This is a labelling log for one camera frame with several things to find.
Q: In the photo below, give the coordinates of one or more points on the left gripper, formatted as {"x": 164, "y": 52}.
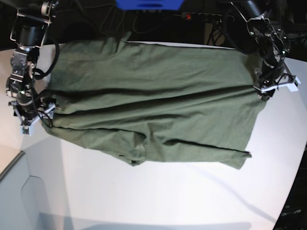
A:
{"x": 266, "y": 88}

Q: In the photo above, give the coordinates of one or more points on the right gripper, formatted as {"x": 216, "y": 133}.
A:
{"x": 31, "y": 109}

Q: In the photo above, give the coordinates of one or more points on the green t-shirt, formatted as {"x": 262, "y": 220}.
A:
{"x": 139, "y": 102}

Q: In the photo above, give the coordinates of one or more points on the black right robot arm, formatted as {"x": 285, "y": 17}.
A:
{"x": 29, "y": 33}

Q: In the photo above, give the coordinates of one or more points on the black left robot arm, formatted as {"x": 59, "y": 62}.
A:
{"x": 273, "y": 46}

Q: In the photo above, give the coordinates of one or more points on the white power strip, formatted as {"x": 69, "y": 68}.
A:
{"x": 204, "y": 17}

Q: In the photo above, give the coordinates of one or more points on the black device with label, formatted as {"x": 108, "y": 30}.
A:
{"x": 294, "y": 213}

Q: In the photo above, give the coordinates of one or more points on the blue plastic box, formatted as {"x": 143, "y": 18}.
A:
{"x": 133, "y": 5}

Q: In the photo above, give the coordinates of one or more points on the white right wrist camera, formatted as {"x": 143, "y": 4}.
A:
{"x": 27, "y": 130}

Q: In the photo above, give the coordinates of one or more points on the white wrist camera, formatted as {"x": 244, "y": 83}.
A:
{"x": 27, "y": 130}
{"x": 293, "y": 86}

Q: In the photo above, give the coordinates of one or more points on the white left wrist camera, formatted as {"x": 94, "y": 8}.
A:
{"x": 293, "y": 86}

